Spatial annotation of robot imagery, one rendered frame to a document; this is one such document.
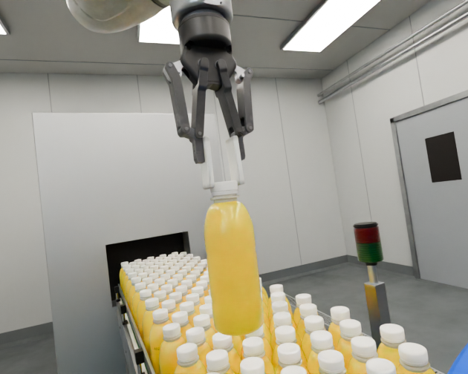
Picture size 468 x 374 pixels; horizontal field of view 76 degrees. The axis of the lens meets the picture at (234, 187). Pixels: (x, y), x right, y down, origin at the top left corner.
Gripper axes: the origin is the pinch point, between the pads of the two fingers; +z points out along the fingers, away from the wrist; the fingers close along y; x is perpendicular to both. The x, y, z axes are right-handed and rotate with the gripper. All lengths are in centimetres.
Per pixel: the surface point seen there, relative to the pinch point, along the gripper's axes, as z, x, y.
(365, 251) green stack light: 23, 19, 46
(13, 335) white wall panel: 133, 418, -125
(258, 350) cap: 32.7, 10.7, 7.1
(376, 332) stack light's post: 45, 21, 47
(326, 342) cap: 32.3, 4.6, 17.6
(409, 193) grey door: 25, 228, 361
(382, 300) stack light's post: 36, 19, 49
